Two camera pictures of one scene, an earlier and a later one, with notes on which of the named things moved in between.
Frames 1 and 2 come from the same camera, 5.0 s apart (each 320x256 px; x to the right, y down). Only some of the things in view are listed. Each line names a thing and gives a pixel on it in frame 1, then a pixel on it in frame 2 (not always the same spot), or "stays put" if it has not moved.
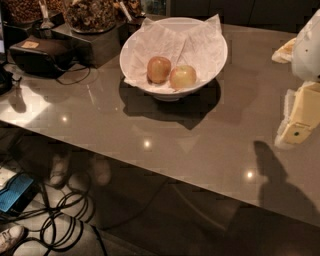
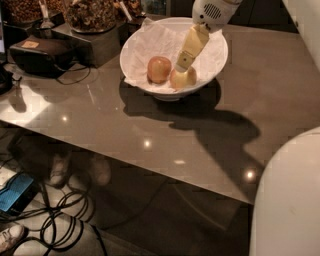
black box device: (41, 55) stays put
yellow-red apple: (182, 77) stays put
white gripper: (307, 53) -> (213, 15)
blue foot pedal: (17, 194) stays put
